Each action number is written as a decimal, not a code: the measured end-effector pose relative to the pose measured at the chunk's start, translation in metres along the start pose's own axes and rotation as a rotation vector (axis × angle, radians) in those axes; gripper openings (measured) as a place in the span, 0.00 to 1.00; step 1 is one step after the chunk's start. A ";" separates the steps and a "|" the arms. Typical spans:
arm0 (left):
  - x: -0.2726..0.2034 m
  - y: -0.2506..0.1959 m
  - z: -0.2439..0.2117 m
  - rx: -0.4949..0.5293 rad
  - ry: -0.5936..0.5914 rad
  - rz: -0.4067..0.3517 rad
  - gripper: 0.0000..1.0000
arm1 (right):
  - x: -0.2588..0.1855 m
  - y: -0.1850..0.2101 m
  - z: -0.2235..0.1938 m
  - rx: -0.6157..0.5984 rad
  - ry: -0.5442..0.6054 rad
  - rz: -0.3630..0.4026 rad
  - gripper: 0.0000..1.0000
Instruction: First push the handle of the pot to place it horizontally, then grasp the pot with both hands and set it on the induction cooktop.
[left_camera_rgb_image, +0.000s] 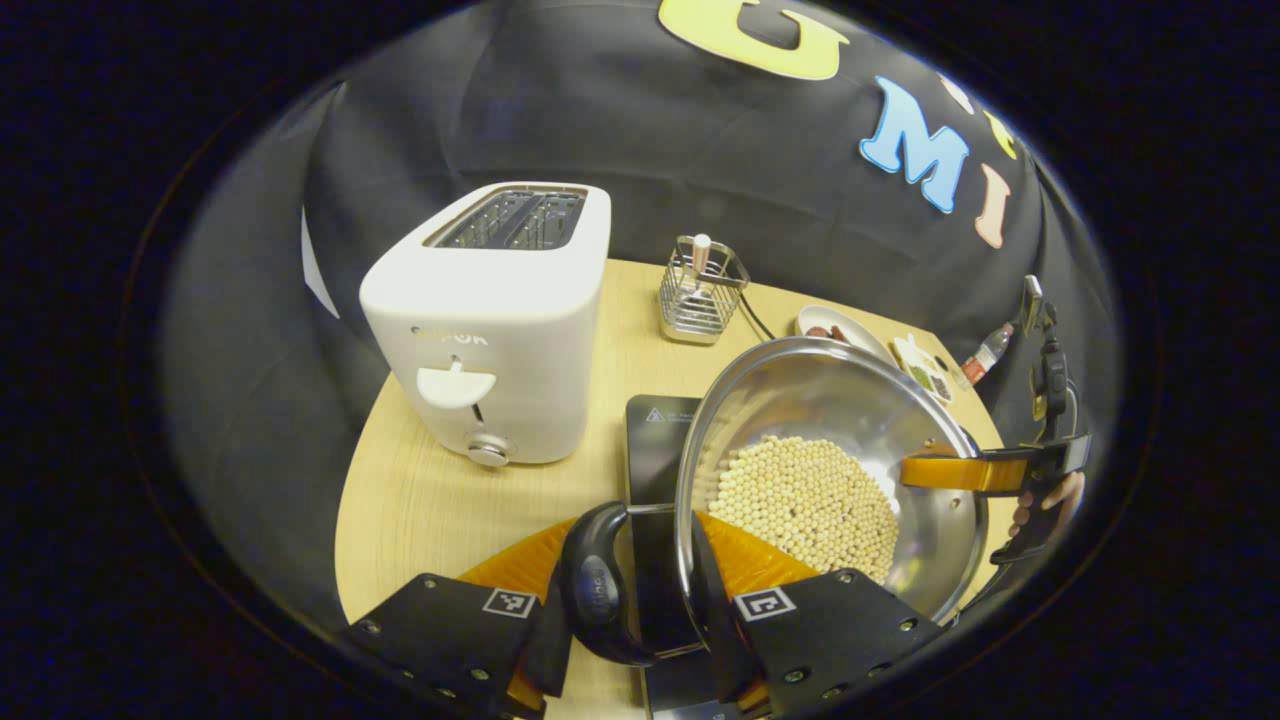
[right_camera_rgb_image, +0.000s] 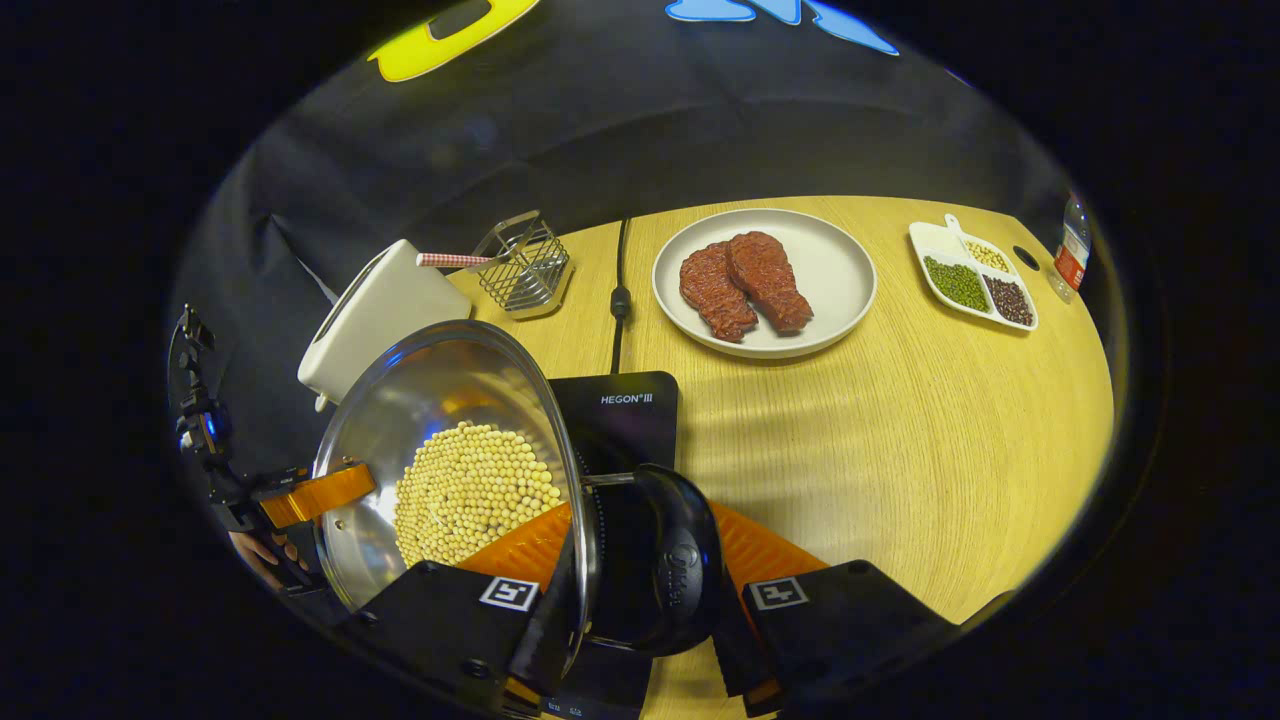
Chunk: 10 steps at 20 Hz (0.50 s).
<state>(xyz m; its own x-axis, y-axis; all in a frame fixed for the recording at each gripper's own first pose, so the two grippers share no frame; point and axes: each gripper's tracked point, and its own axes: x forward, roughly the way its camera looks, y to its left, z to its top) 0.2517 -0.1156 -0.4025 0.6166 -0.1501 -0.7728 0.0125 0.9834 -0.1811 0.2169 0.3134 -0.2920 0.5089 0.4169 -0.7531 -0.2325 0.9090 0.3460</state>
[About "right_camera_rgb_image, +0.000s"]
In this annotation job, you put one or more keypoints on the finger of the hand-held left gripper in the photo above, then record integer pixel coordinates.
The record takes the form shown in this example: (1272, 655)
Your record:
(315, 495)

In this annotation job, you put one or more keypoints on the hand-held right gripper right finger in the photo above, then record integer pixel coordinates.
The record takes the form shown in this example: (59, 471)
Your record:
(840, 620)

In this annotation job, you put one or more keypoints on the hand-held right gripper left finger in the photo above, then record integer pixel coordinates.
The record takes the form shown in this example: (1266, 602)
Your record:
(450, 620)

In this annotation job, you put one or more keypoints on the steel pot with beans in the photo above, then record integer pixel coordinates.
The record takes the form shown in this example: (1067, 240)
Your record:
(440, 400)

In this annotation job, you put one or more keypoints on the black induction cooktop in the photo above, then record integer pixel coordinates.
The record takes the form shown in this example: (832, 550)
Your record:
(625, 425)

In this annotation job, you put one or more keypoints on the white toaster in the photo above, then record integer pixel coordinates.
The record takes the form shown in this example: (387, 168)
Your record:
(385, 310)

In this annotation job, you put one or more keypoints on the pink striped straw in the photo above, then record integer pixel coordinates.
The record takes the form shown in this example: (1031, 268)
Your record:
(450, 260)

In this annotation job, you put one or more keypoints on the brown steak piece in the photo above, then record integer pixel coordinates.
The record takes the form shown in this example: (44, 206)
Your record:
(770, 280)
(715, 295)

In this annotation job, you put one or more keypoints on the white round plate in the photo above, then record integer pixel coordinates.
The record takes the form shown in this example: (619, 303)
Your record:
(830, 270)

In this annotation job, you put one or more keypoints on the white divided bean dish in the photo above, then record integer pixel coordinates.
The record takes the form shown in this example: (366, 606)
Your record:
(960, 285)

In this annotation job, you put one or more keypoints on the clear plastic bottle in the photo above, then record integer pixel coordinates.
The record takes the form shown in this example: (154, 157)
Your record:
(1072, 255)

